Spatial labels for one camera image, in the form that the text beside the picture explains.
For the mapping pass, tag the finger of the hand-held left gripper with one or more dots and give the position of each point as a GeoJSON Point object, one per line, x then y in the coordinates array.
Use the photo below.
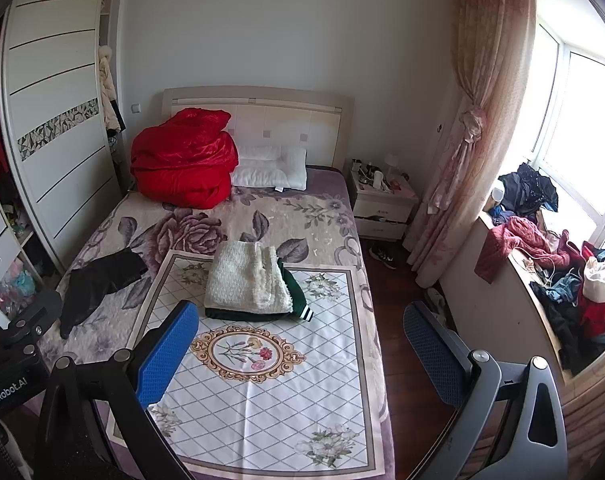
{"type": "Point", "coordinates": [37, 310]}

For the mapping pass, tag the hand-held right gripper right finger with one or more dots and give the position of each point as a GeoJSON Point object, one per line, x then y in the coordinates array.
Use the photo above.
{"type": "Point", "coordinates": [432, 345]}

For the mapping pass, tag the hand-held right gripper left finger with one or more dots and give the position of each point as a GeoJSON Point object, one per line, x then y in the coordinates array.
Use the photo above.
{"type": "Point", "coordinates": [167, 350]}

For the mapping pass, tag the white fuzzy coat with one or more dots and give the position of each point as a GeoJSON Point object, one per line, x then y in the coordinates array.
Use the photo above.
{"type": "Point", "coordinates": [232, 280]}

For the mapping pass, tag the dark clothes pile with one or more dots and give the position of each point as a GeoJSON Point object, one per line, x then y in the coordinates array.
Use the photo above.
{"type": "Point", "coordinates": [529, 187]}

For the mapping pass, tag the white slippers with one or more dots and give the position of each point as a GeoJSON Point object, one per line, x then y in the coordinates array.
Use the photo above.
{"type": "Point", "coordinates": [436, 302]}

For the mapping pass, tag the wooden window bench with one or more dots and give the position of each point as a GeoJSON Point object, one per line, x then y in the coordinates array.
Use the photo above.
{"type": "Point", "coordinates": [497, 310]}

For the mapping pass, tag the dark sneakers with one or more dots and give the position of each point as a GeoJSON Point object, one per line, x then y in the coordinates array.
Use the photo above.
{"type": "Point", "coordinates": [382, 257]}

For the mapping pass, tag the white diamond pattern mat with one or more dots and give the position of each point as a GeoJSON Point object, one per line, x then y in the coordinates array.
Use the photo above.
{"type": "Point", "coordinates": [262, 400]}

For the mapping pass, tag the purple floral blanket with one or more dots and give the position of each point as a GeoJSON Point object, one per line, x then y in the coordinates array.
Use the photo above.
{"type": "Point", "coordinates": [192, 225]}

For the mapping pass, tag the black crumpled garment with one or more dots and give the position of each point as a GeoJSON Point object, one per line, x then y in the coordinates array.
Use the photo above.
{"type": "Point", "coordinates": [564, 330]}

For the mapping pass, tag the red knit garment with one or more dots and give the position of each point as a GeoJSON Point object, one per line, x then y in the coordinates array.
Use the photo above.
{"type": "Point", "coordinates": [522, 237]}

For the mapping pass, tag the green garment with white stripes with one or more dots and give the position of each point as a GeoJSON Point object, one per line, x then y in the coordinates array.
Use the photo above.
{"type": "Point", "coordinates": [297, 295]}

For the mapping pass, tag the blue garment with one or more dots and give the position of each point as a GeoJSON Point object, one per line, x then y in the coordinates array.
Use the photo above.
{"type": "Point", "coordinates": [564, 287]}

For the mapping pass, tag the white nightstand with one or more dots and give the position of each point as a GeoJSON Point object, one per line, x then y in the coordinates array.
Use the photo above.
{"type": "Point", "coordinates": [382, 205]}

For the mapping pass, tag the bright red garment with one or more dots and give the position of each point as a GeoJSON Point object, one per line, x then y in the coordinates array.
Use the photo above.
{"type": "Point", "coordinates": [602, 317]}

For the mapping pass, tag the cream cloth bundle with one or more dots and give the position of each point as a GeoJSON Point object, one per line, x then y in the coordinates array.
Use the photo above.
{"type": "Point", "coordinates": [599, 280]}

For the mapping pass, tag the small table lamp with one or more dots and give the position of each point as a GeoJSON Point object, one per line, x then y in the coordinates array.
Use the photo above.
{"type": "Point", "coordinates": [392, 162]}

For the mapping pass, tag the red quilt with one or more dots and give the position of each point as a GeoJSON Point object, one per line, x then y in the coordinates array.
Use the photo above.
{"type": "Point", "coordinates": [182, 160]}

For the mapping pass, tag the white sliding door wardrobe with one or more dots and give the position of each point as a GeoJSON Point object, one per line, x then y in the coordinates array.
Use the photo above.
{"type": "Point", "coordinates": [57, 110]}

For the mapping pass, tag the white pillow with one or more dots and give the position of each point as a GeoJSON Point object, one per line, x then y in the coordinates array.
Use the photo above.
{"type": "Point", "coordinates": [267, 170]}

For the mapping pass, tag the cream hanging coat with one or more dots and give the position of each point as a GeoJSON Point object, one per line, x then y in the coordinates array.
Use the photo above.
{"type": "Point", "coordinates": [107, 85]}

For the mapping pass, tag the beige wooden bed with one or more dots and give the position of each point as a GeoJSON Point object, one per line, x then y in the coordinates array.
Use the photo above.
{"type": "Point", "coordinates": [282, 120]}

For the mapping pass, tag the white framed window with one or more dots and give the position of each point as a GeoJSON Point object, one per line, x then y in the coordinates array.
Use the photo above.
{"type": "Point", "coordinates": [582, 110]}

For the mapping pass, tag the pink floral curtain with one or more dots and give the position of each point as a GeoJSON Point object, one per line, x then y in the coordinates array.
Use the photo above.
{"type": "Point", "coordinates": [482, 60]}

